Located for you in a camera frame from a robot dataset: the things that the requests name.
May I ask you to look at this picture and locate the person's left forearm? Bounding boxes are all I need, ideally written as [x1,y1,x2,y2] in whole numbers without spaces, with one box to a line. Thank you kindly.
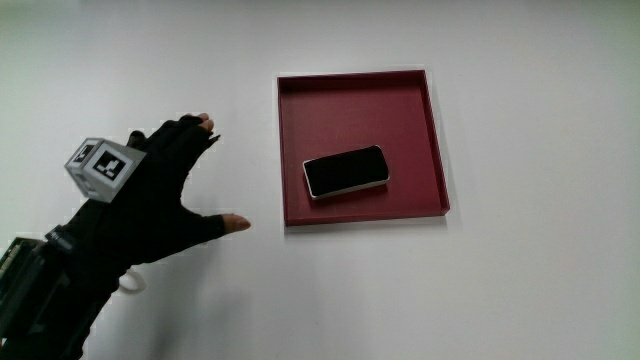
[0,224,124,360]

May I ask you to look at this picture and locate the person's left hand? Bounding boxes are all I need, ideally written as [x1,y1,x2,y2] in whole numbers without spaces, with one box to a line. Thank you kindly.
[63,112,253,275]

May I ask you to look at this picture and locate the black smartphone with silver edge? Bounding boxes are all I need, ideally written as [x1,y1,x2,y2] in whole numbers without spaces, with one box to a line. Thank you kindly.
[301,144,391,201]

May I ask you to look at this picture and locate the dark red square tray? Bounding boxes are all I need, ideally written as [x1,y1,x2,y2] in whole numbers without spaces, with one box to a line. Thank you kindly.
[276,69,451,228]

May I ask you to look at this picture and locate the white ring loop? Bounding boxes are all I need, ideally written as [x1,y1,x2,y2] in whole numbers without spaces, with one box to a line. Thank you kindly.
[117,269,147,295]

